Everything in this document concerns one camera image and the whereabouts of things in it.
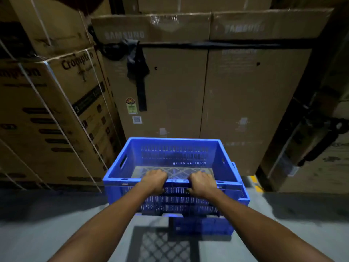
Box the person's left hand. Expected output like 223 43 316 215
140 169 168 196

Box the person's right hand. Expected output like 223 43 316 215
188 171 219 200

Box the blue plastic crate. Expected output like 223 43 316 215
103 137 244 217
164 162 251 236

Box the person's right forearm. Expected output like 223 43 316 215
208 189 335 262

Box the person's left forearm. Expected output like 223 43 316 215
48 185 154 262

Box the tall cardboard box with stickers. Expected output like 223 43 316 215
91 13 212 140

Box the black hanging cloth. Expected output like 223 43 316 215
102 39 150 112

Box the dark cardboard box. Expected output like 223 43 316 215
256 3 349 192

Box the strapped printed cardboard box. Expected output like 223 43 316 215
0 48 122 190

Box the black strap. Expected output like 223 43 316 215
89 26 317 61

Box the plain strapped cardboard box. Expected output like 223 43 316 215
8 0 113 58

